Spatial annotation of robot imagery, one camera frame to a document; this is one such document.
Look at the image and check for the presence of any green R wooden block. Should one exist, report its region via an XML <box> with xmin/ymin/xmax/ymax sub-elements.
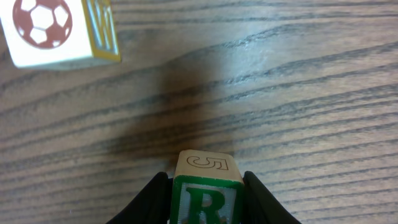
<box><xmin>170</xmin><ymin>149</ymin><xmax>244</xmax><ymax>224</ymax></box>

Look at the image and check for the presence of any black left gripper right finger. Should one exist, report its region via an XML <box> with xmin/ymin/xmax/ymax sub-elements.
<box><xmin>241</xmin><ymin>171</ymin><xmax>301</xmax><ymax>224</ymax></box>

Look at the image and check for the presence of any soccer ball wooden block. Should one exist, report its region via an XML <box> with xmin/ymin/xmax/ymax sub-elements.
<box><xmin>1</xmin><ymin>0</ymin><xmax>121</xmax><ymax>70</ymax></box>

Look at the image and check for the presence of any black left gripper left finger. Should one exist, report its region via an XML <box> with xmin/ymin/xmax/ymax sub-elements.
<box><xmin>106</xmin><ymin>172</ymin><xmax>173</xmax><ymax>224</ymax></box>

